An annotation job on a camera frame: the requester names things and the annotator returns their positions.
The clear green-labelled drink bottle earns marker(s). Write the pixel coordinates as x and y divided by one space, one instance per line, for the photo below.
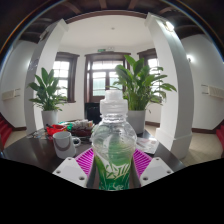
113 143

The printed paper sheet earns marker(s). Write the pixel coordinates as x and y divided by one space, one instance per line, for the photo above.
148 145

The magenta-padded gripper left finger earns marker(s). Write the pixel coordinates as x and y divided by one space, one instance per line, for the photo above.
83 161

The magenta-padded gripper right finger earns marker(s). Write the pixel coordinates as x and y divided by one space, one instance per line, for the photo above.
143 161

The red plastic box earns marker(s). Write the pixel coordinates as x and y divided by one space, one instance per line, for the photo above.
55 129

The large potted leafy plant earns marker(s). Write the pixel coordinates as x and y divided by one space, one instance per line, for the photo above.
140 83

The group of round stickers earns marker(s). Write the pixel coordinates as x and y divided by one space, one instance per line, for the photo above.
37 134

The red carpeted stairs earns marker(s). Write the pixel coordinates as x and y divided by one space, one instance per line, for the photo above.
5 131

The green exit sign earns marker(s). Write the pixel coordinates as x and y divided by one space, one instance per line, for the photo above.
101 50

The white ceramic mug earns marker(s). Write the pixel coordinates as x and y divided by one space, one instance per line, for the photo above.
64 145

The small potted leafy plant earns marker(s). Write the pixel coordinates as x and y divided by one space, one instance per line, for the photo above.
48 95

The brown wooden glazed door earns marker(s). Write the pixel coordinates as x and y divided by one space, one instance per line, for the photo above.
100 76

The black chair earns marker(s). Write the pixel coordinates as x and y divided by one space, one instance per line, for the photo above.
91 113

